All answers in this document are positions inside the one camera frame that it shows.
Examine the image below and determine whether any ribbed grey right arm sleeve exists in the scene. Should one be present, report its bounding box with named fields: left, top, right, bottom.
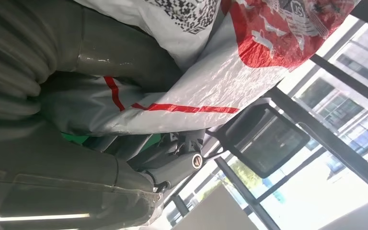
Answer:
left=0, top=0, right=58, bottom=123

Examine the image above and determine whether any black mesh office chair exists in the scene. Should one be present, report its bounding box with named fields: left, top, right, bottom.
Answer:
left=204, top=97, right=311, bottom=179

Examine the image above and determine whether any black window frame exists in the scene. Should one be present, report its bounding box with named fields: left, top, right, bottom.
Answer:
left=165, top=0, right=368, bottom=230

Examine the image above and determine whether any building outside window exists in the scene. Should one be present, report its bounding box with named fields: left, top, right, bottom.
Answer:
left=295, top=22, right=368, bottom=169

